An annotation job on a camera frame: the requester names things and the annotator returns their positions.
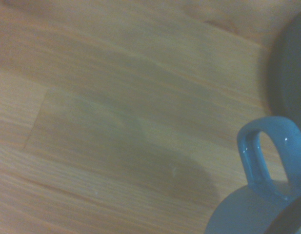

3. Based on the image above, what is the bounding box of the blue ceramic mug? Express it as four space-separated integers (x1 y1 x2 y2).
203 116 301 234

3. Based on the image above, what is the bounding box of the black round mug rack base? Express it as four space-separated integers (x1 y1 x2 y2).
266 9 301 119

